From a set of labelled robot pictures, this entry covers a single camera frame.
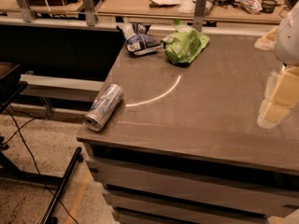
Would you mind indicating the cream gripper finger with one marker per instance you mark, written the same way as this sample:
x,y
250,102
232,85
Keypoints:
x,y
281,95
267,41

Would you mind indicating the green rice chip bag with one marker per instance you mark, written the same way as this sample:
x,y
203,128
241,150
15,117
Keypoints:
x,y
185,44

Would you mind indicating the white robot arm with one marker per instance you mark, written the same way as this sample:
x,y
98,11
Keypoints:
x,y
287,39

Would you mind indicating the blue white chip bag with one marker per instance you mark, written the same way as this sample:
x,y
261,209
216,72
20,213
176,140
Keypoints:
x,y
137,38

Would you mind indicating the silver blue redbull can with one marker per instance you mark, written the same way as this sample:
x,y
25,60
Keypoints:
x,y
103,106

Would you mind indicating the black mesh cup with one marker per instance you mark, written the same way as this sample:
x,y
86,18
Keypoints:
x,y
268,6

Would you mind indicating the white snack packet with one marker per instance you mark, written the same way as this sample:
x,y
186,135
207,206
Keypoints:
x,y
251,6

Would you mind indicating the wooden background desk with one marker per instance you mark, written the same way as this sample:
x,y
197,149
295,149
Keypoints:
x,y
144,10

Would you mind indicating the grey drawer cabinet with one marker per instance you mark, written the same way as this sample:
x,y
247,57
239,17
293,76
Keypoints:
x,y
184,146

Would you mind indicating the dark box on stand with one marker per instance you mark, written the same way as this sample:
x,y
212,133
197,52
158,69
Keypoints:
x,y
10,75

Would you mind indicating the black floor stand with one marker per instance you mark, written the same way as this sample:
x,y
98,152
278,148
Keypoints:
x,y
53,184

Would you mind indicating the metal bracket post right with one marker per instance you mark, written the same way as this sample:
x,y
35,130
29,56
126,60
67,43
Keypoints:
x,y
199,13

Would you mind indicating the metal bracket post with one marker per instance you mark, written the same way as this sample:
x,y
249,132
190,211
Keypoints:
x,y
89,12
199,13
26,13

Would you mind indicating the metal bracket post middle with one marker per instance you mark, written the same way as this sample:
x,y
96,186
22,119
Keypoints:
x,y
89,12

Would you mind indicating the metal bracket post left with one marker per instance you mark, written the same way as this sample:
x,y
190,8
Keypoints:
x,y
26,13

